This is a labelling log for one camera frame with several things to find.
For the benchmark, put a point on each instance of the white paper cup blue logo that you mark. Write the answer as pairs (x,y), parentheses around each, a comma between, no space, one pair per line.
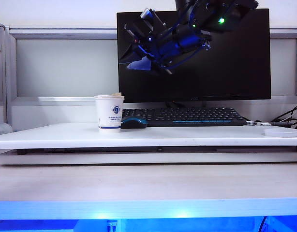
(109,113)

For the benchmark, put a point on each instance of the clear ballpoint pen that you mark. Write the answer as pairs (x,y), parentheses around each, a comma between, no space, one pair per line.
(264,123)

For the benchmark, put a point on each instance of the white raised desk board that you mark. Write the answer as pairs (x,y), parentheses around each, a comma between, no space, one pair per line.
(114,137)

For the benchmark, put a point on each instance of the black and blue mouse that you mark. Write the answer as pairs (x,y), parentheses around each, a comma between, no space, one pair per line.
(134,122)

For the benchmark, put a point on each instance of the black computer keyboard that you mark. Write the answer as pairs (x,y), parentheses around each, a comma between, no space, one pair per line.
(187,116)

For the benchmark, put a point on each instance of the grey partition with aluminium frame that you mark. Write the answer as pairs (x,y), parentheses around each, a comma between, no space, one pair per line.
(66,67)

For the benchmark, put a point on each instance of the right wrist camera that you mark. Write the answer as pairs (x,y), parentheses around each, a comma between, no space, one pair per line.
(148,20)

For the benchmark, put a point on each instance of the black computer monitor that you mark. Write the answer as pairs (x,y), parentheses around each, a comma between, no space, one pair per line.
(235,67)

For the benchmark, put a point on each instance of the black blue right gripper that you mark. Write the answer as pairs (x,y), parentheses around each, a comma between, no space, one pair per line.
(177,46)

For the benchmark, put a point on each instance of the white feather shuttlecock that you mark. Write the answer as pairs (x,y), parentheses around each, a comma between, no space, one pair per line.
(117,94)

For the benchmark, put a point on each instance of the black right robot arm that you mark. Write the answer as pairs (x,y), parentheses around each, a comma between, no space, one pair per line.
(216,12)

